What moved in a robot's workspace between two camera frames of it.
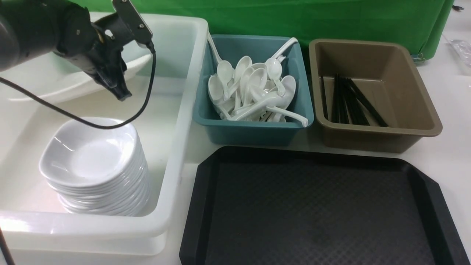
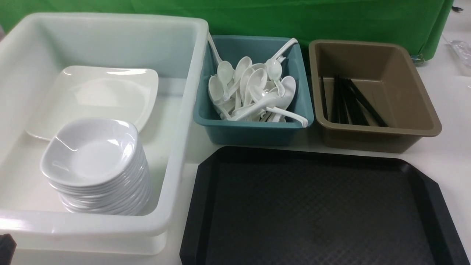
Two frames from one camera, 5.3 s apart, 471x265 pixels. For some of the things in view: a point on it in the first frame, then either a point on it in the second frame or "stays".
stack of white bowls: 94,171 stays
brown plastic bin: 387,75 stays
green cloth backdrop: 420,21 stays
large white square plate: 55,74 to 80,92
